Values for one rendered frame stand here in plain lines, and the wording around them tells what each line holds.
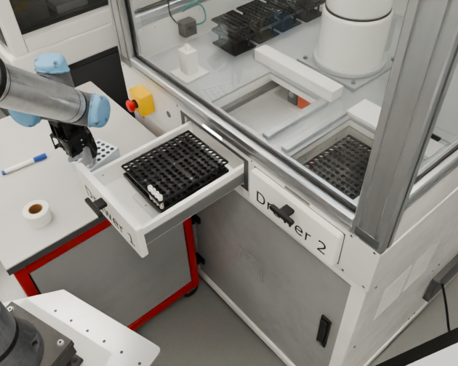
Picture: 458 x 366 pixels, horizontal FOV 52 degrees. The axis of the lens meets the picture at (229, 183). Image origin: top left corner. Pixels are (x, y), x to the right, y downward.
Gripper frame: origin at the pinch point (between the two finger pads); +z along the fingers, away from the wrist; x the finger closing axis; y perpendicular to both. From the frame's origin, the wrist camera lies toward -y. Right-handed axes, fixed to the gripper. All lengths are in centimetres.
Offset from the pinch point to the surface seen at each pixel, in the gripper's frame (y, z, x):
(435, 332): -54, 81, 107
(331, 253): -4, -5, 74
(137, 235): 18.2, -9.4, 36.4
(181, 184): -0.4, -8.7, 34.5
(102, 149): -7.3, 1.8, -2.5
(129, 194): 5.4, -2.3, 20.6
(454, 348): 18, -27, 101
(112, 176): 3.8, -4.4, 13.6
